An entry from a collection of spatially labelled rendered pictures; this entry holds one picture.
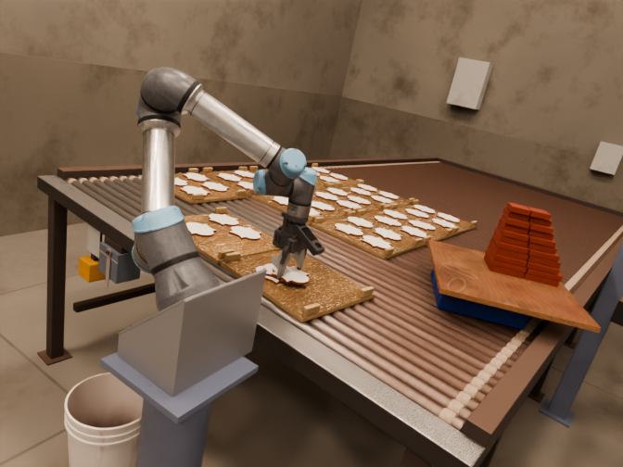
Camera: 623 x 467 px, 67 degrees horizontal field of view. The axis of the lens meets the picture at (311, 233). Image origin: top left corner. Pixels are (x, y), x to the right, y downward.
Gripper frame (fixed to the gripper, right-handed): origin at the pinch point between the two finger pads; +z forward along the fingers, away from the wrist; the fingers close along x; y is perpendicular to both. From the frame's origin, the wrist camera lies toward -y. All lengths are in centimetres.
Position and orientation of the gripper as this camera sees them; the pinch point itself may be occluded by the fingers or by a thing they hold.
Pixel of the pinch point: (290, 273)
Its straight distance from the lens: 156.5
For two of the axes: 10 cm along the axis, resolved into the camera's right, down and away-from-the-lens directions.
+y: -7.7, -3.5, 5.3
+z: -2.0, 9.2, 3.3
